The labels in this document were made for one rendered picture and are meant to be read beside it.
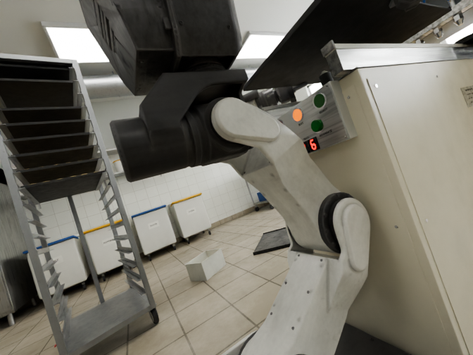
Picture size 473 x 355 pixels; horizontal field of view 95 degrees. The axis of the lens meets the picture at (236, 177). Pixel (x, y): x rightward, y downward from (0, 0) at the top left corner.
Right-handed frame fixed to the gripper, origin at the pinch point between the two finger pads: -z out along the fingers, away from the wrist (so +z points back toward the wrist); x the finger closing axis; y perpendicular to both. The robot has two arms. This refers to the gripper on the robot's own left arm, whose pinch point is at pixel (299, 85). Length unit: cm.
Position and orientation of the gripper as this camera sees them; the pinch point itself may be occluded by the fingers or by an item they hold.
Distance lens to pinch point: 103.8
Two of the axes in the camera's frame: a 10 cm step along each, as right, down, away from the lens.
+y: 3.0, -0.7, 9.5
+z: -9.0, 3.2, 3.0
